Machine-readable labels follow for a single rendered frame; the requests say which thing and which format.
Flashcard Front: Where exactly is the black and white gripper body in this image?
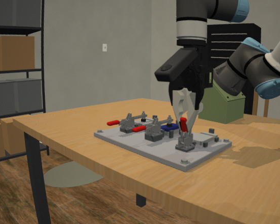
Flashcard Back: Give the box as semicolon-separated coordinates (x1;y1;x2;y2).
173;39;213;91

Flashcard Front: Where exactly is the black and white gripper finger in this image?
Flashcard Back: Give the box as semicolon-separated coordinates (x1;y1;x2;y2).
185;79;204;132
169;82;188;131

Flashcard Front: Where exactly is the red-handled toggle clamp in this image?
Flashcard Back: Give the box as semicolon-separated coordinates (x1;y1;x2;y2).
175;117;195;152

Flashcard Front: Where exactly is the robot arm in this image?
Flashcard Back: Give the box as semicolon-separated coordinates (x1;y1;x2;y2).
154;0;280;99

